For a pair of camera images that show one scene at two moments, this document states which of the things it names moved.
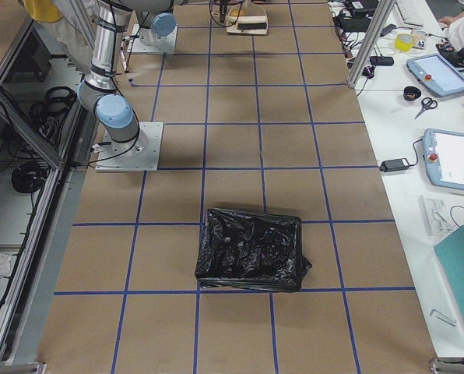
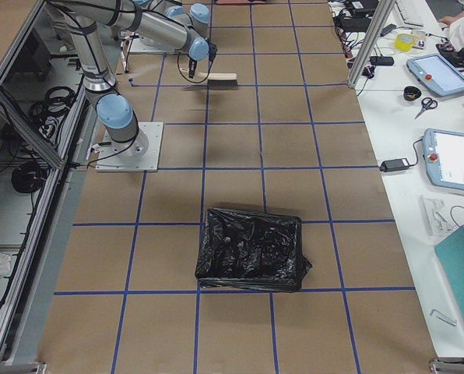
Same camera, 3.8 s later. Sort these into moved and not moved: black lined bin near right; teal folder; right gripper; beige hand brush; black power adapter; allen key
Moved: beige hand brush; right gripper
Not moved: black power adapter; black lined bin near right; teal folder; allen key
